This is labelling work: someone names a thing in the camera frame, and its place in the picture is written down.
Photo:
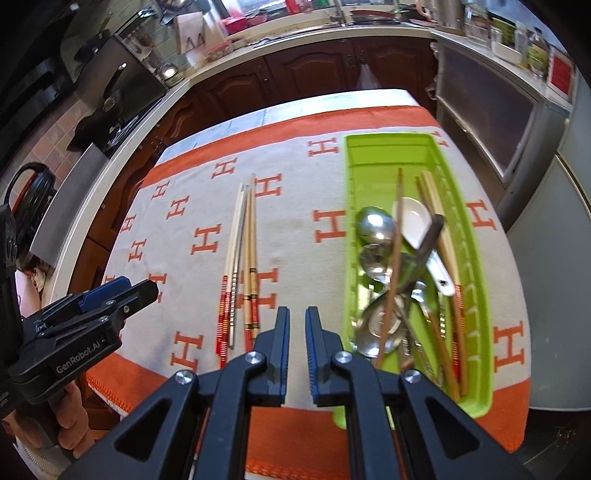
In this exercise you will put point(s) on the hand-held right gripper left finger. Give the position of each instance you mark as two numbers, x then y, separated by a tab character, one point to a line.
284	355

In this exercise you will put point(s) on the green label bottle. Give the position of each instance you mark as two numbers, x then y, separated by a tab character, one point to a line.
538	53

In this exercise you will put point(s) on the red label box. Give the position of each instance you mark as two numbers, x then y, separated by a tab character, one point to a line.
561	71

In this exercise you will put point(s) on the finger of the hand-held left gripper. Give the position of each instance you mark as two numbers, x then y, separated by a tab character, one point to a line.
104	291
138	295

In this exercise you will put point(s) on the person's left hand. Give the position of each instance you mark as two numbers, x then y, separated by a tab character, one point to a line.
74	415

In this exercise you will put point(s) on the green plastic utensil tray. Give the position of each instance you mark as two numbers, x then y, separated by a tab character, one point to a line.
369	166

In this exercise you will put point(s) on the grey refrigerator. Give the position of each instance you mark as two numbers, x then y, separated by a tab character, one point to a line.
554	277

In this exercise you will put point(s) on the clear plastic container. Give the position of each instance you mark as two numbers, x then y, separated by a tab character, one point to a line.
478	23

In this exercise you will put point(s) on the black gas stove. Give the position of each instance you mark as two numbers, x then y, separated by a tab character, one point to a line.
120	101

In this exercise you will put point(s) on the grey metal cabinet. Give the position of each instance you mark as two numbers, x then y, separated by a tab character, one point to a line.
489	110

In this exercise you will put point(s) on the metal fork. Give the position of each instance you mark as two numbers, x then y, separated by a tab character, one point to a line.
418	295

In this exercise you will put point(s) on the grey metal plate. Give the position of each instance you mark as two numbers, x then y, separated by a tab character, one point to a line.
69	203

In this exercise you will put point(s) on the dark brown wooden chopstick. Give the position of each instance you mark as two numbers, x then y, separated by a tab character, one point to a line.
455	378

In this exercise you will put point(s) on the light bamboo chopstick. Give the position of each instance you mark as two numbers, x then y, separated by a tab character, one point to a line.
255	295
248	295

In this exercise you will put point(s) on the white paper bag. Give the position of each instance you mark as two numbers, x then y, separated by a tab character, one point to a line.
189	30

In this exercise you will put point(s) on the white orange printed blanket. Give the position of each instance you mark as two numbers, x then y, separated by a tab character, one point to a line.
295	194

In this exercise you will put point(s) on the white kitchen appliance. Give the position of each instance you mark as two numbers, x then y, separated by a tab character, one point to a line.
438	11

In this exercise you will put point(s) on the light pink cloth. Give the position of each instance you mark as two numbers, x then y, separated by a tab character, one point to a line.
32	295

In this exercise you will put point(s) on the red bowl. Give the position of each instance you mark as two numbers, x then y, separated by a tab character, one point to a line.
240	24

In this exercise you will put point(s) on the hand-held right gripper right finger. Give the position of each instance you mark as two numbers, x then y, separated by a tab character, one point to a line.
314	364

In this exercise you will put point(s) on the white ceramic spoon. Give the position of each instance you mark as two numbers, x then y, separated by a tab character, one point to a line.
413	221

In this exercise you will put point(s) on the black range hood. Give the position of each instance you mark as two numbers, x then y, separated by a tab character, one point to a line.
32	69

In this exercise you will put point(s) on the metal sink faucet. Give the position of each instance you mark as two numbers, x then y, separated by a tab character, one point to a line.
339	11

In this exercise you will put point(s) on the large metal spoon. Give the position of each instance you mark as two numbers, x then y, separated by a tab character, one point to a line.
376	332

